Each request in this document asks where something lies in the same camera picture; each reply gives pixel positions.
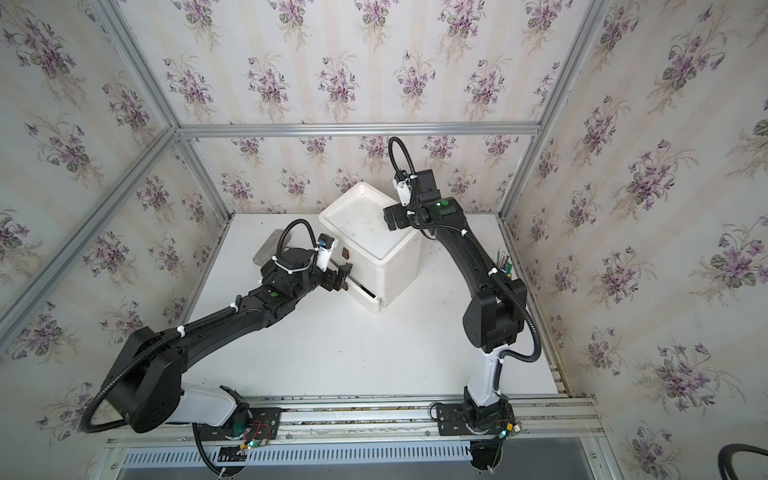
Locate white three-drawer cabinet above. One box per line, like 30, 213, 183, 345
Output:
319, 182, 421, 310

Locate aluminium mounting rail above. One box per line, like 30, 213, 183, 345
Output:
107, 394, 604, 448

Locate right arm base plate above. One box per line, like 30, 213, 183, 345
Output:
428, 400, 522, 439

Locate white bottom drawer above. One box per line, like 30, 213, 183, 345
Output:
346, 279, 381, 314

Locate grey rectangular eraser block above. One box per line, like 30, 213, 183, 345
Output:
252, 229, 284, 268

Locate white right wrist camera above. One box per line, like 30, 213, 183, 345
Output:
392, 173, 417, 209

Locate pink cup of pens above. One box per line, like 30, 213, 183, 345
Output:
496, 250, 516, 280

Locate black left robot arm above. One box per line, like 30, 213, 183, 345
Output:
78, 233, 352, 439

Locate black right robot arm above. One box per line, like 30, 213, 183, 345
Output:
383, 137, 542, 432

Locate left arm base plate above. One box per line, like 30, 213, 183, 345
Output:
193, 407, 283, 464

